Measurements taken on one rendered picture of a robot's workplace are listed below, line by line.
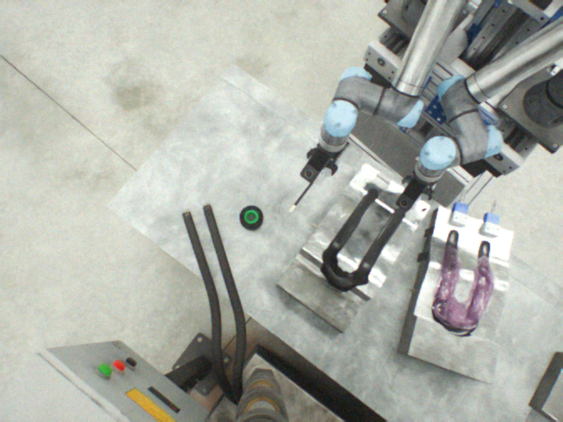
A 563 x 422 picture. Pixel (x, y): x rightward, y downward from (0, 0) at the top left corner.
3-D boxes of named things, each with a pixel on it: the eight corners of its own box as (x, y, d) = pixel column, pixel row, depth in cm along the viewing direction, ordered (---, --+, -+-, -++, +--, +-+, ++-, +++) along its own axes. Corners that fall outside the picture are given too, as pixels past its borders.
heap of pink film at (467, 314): (441, 241, 141) (451, 236, 134) (493, 259, 140) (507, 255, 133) (422, 317, 135) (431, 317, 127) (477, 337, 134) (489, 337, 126)
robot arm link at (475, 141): (491, 105, 104) (446, 119, 105) (508, 146, 101) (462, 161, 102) (481, 119, 112) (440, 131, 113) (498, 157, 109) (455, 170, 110)
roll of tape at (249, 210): (236, 211, 147) (236, 208, 144) (259, 205, 148) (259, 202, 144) (243, 233, 145) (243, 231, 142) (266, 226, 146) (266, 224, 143)
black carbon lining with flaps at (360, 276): (368, 187, 144) (375, 178, 135) (408, 215, 142) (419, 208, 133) (308, 270, 136) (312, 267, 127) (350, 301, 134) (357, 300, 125)
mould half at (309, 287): (358, 171, 153) (368, 156, 140) (420, 213, 150) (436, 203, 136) (276, 285, 141) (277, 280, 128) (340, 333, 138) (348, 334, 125)
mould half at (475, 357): (433, 210, 150) (446, 202, 139) (504, 234, 149) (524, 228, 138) (396, 352, 137) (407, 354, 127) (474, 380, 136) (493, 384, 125)
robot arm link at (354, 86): (379, 90, 115) (367, 126, 112) (341, 76, 116) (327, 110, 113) (388, 74, 107) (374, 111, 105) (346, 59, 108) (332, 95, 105)
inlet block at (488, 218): (484, 199, 149) (492, 195, 144) (498, 204, 149) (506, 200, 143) (476, 234, 145) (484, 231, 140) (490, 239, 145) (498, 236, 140)
